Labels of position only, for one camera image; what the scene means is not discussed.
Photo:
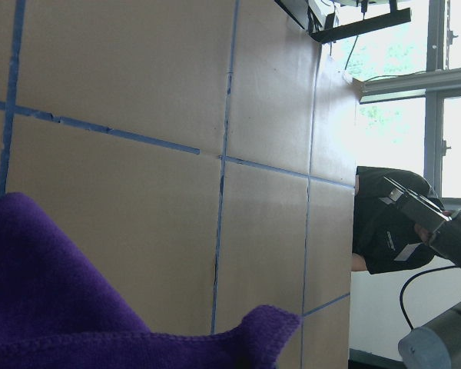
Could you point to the purple towel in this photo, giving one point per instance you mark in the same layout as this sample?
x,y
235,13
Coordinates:
x,y
58,311

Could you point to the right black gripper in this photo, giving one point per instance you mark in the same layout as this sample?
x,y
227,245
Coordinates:
x,y
418,208

